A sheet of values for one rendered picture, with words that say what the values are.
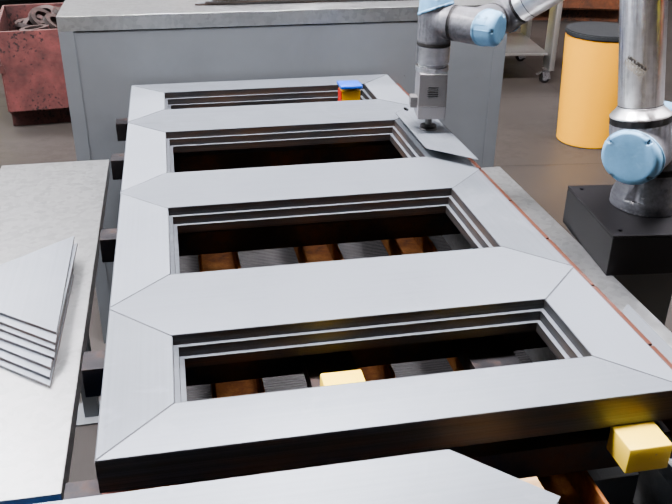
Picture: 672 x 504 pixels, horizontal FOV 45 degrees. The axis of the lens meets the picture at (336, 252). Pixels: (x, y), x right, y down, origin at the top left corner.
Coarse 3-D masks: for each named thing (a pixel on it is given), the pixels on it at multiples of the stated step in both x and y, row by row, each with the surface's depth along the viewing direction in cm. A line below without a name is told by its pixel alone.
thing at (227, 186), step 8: (240, 168) 170; (208, 176) 166; (216, 176) 166; (224, 176) 166; (232, 176) 166; (240, 176) 166; (208, 184) 162; (216, 184) 162; (224, 184) 163; (232, 184) 163; (240, 184) 163; (216, 192) 159; (224, 192) 159; (232, 192) 159; (240, 192) 159; (248, 192) 159; (216, 200) 155; (224, 200) 155; (232, 200) 155; (240, 200) 155; (248, 200) 156
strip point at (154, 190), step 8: (160, 176) 166; (144, 184) 162; (152, 184) 162; (160, 184) 162; (120, 192) 158; (128, 192) 158; (136, 192) 158; (144, 192) 159; (152, 192) 159; (160, 192) 159; (144, 200) 155; (152, 200) 155; (160, 200) 155
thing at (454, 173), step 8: (432, 160) 176; (440, 160) 176; (440, 168) 171; (448, 168) 172; (456, 168) 172; (464, 168) 172; (448, 176) 167; (456, 176) 168; (464, 176) 168; (456, 184) 164
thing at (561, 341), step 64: (256, 128) 195; (320, 128) 198; (384, 128) 201; (448, 192) 162; (384, 320) 119; (448, 320) 121; (512, 320) 123; (256, 448) 94; (320, 448) 96; (384, 448) 98
